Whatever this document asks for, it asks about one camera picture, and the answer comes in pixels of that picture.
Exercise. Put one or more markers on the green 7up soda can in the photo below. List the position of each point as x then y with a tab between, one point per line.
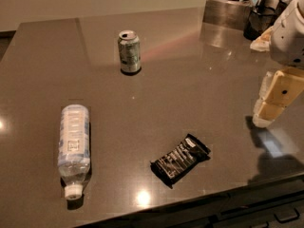
129	52

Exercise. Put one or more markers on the black snack wrapper packet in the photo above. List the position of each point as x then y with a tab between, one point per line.
174	165

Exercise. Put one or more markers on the blue plastic water bottle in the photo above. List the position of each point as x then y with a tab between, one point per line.
74	152

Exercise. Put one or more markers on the black mesh cup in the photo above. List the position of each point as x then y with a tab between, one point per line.
260	18

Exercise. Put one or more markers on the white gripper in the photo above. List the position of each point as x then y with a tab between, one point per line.
289	43

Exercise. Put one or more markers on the dark drawer handle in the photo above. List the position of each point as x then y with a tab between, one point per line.
285	216

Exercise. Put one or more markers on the white paper packet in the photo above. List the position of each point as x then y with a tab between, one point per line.
262	43

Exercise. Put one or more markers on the steel canister with nuts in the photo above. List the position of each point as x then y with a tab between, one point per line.
227	13

